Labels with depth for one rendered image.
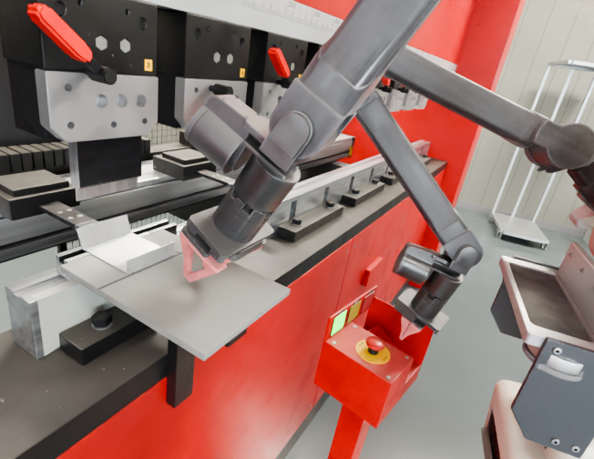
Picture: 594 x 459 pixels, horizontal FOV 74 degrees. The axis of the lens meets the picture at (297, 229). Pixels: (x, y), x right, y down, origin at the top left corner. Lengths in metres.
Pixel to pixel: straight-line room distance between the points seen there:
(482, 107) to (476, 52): 1.75
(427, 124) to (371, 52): 2.20
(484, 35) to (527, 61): 2.34
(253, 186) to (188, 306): 0.19
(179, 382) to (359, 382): 0.36
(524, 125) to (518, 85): 4.05
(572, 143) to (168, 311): 0.68
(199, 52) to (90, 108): 0.20
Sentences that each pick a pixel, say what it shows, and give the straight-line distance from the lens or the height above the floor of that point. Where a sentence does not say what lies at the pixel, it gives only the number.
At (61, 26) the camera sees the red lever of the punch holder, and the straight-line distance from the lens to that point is 0.48.
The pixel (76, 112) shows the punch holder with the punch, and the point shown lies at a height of 1.21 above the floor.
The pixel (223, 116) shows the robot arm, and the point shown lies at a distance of 0.43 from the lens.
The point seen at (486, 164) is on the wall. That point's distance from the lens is 4.90.
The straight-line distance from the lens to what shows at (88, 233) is 0.67.
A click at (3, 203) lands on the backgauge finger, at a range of 0.81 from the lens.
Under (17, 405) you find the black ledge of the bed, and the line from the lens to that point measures 0.62.
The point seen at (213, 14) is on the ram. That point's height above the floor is 1.35.
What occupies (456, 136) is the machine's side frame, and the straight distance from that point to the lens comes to 2.54.
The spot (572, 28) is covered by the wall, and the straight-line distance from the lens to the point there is 4.94.
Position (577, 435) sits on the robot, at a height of 0.92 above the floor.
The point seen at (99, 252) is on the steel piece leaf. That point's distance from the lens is 0.65.
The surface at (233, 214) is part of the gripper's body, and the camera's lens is 0.44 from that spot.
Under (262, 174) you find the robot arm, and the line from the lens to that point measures 0.41.
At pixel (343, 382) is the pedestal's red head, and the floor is 0.71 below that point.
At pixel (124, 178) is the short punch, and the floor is 1.10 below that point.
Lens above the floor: 1.31
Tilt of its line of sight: 24 degrees down
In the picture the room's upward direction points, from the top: 10 degrees clockwise
